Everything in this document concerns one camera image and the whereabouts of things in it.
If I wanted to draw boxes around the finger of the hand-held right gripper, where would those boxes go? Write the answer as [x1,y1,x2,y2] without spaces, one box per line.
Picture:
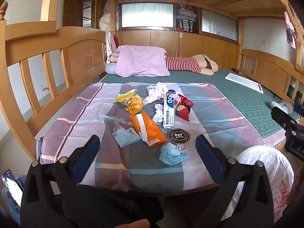
[294,102,304,118]
[271,106,298,136]

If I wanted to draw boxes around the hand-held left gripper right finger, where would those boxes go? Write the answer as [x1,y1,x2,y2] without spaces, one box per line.
[195,134,274,228]

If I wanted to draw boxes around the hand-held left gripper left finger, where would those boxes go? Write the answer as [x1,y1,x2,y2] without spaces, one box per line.
[20,135,101,228]

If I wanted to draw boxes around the white printed plastic bag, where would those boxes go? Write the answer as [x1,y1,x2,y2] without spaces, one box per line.
[228,145,295,224]

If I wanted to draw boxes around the person's left hand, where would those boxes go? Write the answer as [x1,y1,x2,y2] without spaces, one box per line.
[116,219,151,228]

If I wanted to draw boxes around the white rounded device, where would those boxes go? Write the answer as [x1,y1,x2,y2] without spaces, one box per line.
[269,101,293,115]

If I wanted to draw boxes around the checked bedsheet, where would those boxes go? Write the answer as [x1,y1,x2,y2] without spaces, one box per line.
[39,82,271,193]

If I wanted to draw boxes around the blue face mask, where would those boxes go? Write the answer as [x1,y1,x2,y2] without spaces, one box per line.
[159,143,189,166]

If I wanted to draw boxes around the round black lid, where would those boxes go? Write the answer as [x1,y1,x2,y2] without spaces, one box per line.
[165,128,191,151]

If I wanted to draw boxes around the clear plastic bag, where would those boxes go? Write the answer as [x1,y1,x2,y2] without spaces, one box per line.
[103,115,142,148]

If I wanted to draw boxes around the green bed mat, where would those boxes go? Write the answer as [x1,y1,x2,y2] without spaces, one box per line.
[98,68,301,149]

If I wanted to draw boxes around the red snack packet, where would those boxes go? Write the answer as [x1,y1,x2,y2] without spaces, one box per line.
[174,94,194,121]

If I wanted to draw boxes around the white blue medicine box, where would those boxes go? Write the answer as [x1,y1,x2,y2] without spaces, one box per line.
[163,97,176,127]

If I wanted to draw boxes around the orange packet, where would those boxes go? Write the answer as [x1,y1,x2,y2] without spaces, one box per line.
[129,112,167,148]

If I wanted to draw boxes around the yellow snack bag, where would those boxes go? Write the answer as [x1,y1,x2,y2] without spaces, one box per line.
[115,93,144,114]

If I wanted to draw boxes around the yellow-green wrapper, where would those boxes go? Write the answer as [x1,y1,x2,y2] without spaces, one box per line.
[116,89,138,102]

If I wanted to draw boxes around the pink hanging cloth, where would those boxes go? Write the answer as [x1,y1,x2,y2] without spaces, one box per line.
[284,11,299,49]

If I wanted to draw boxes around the black smartphone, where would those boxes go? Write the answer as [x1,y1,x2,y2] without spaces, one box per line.
[0,169,24,210]

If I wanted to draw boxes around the pink white plastic bag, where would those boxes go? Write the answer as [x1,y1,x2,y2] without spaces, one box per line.
[143,82,183,104]

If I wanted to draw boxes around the light blue pillow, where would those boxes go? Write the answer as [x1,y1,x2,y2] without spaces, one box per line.
[105,63,118,75]

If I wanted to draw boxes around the striped plush doll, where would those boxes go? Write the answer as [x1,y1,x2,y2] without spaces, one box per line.
[165,54,219,76]

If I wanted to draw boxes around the pink pillow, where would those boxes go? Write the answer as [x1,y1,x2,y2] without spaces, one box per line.
[114,45,170,78]

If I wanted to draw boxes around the ribbed glass window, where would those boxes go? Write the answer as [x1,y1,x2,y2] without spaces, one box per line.
[122,3,174,28]
[201,8,238,44]

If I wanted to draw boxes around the stacked clothes on shelf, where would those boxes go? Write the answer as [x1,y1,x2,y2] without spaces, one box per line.
[176,3,199,33]

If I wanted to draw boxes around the white bundled bag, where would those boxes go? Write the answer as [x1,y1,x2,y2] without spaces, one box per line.
[98,0,112,32]

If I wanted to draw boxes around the wooden wardrobe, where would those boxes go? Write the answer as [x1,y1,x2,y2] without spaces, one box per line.
[59,0,108,32]

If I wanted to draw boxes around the white flat frame board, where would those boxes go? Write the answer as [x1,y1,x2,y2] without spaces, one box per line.
[224,72,264,94]

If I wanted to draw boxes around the wooden bunk bed frame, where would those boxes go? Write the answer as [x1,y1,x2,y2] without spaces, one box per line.
[0,0,304,163]

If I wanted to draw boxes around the wooden wall cabinet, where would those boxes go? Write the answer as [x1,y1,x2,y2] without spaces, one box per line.
[116,30,239,71]

